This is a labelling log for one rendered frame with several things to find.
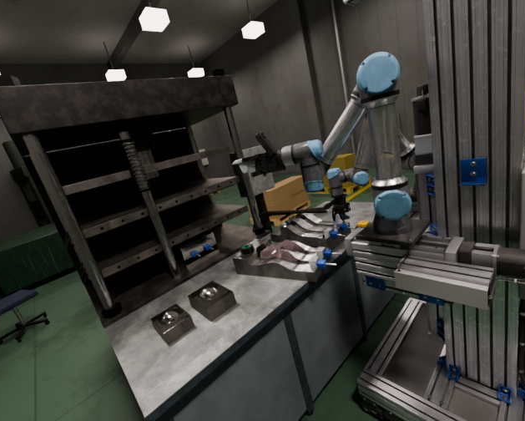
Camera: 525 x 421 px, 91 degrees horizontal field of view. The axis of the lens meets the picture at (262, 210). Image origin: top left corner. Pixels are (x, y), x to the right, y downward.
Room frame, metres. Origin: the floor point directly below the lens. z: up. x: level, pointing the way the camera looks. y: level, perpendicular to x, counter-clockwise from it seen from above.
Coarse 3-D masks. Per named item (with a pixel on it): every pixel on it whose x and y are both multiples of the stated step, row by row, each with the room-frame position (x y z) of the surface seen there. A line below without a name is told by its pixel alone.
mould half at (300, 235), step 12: (312, 216) 1.74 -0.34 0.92; (288, 228) 1.61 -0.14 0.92; (312, 228) 1.60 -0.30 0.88; (324, 228) 1.55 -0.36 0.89; (336, 228) 1.49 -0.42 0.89; (276, 240) 1.72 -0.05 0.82; (300, 240) 1.54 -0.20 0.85; (312, 240) 1.46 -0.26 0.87; (324, 240) 1.39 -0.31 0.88; (336, 240) 1.43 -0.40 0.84
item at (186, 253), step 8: (208, 232) 1.85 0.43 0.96; (192, 240) 1.77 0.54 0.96; (200, 240) 1.76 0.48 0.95; (208, 240) 1.80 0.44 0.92; (176, 248) 1.73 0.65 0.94; (184, 248) 1.68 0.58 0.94; (192, 248) 1.71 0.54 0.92; (200, 248) 1.75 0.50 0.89; (216, 248) 1.82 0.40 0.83; (176, 256) 1.78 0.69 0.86; (184, 256) 1.67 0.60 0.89; (192, 256) 1.70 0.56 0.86; (200, 256) 1.74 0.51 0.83; (208, 256) 1.77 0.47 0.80; (184, 264) 1.68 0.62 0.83; (192, 264) 1.69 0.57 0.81
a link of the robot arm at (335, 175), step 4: (336, 168) 1.48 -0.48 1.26; (328, 172) 1.47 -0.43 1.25; (332, 172) 1.45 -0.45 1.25; (336, 172) 1.45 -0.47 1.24; (340, 172) 1.46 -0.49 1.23; (328, 176) 1.48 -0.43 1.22; (332, 176) 1.45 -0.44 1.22; (336, 176) 1.45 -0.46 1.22; (340, 176) 1.45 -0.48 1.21; (328, 180) 1.49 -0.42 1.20; (332, 180) 1.45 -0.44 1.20; (336, 180) 1.45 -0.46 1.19; (340, 180) 1.45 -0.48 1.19; (344, 180) 1.45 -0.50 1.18; (332, 184) 1.46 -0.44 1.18; (336, 184) 1.45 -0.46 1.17; (340, 184) 1.45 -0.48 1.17; (332, 188) 1.46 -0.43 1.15; (336, 188) 1.45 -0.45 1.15
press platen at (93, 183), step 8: (200, 152) 1.93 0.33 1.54; (208, 152) 1.97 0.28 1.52; (216, 152) 2.01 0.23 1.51; (224, 152) 2.05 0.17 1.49; (168, 160) 1.78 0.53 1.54; (176, 160) 1.81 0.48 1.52; (184, 160) 1.85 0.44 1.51; (192, 160) 1.88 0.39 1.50; (144, 168) 1.68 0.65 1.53; (152, 168) 1.71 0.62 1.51; (160, 168) 1.74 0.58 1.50; (104, 176) 1.54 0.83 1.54; (112, 176) 1.56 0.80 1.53; (120, 176) 1.59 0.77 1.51; (128, 176) 1.61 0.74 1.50; (72, 184) 1.44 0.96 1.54; (80, 184) 1.46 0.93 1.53; (88, 184) 1.49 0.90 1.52; (96, 184) 1.51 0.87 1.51; (104, 184) 1.53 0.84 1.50; (72, 192) 1.43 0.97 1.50
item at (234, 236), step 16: (224, 224) 2.57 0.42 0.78; (224, 240) 2.09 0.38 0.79; (240, 240) 1.99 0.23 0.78; (160, 256) 2.08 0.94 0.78; (224, 256) 1.75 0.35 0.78; (128, 272) 1.91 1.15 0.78; (144, 272) 1.82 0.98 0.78; (160, 272) 1.75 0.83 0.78; (192, 272) 1.61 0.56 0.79; (112, 288) 1.68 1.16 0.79; (128, 288) 1.62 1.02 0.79; (144, 288) 1.55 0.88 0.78; (160, 288) 1.50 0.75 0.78; (96, 304) 1.50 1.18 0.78; (128, 304) 1.40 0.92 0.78; (144, 304) 1.39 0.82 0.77; (112, 320) 1.28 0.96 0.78
